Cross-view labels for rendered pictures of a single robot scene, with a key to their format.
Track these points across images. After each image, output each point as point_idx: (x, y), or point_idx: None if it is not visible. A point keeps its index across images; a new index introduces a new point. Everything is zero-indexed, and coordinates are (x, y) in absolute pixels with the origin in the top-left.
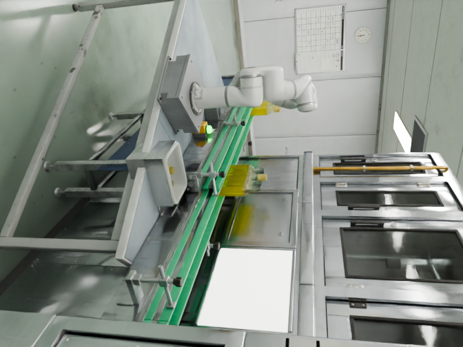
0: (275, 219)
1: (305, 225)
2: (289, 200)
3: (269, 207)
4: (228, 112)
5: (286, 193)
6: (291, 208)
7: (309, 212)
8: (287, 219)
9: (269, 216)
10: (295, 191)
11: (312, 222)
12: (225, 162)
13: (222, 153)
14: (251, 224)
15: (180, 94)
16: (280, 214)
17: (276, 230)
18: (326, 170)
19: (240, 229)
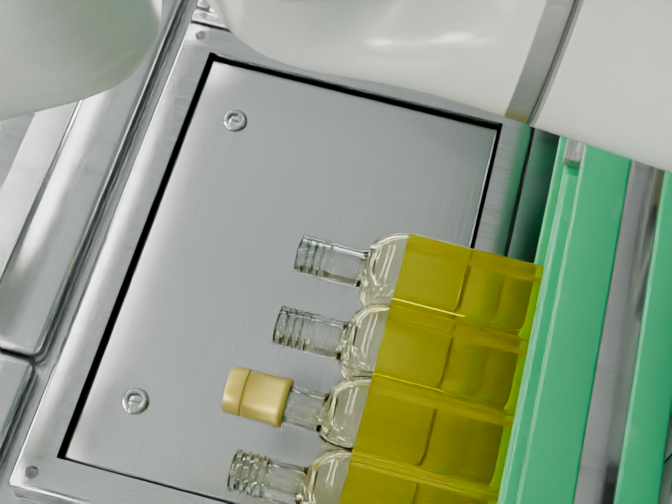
0: (232, 228)
1: (93, 158)
2: (105, 382)
3: (242, 343)
4: None
5: (99, 462)
6: (121, 307)
7: (31, 252)
8: (168, 219)
9: (259, 264)
10: (34, 465)
11: (49, 175)
12: None
13: (567, 392)
14: (366, 219)
15: None
16: (198, 267)
17: (247, 152)
18: None
19: (427, 195)
